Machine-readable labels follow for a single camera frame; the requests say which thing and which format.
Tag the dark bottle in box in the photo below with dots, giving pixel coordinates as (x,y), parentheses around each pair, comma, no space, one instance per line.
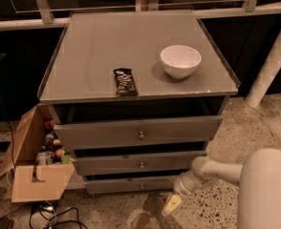
(48,142)

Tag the white ceramic bowl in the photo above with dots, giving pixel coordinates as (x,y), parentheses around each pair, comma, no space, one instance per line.
(180,61)

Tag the white diagonal pole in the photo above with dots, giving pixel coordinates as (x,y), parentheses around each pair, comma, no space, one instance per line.
(268,72)

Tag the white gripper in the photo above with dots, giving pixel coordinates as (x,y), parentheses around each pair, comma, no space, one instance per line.
(187,184)

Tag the open cardboard box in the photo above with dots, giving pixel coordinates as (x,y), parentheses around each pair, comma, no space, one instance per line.
(30,183)

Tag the grey top drawer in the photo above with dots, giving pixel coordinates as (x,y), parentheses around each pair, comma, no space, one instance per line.
(141,132)

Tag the grey bottom drawer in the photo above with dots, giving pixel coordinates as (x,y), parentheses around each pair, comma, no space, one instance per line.
(99,186)

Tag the grey drawer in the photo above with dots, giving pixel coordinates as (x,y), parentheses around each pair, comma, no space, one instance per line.
(99,186)
(107,165)
(141,132)

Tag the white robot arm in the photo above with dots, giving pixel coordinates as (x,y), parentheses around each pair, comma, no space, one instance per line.
(258,179)

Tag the black snack bar wrapper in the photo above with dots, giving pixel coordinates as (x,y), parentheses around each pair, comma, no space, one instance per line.
(125,83)

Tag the grey middle drawer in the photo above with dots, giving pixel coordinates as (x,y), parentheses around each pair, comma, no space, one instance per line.
(107,165)

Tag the green item in box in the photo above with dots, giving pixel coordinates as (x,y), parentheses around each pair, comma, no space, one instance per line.
(66,157)

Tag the red apple in box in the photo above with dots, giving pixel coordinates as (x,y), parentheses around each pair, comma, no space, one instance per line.
(58,153)

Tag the grey drawer cabinet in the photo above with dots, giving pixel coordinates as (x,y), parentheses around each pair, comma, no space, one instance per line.
(81,87)

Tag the glass jar in box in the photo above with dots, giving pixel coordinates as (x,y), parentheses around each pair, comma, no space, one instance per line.
(45,158)

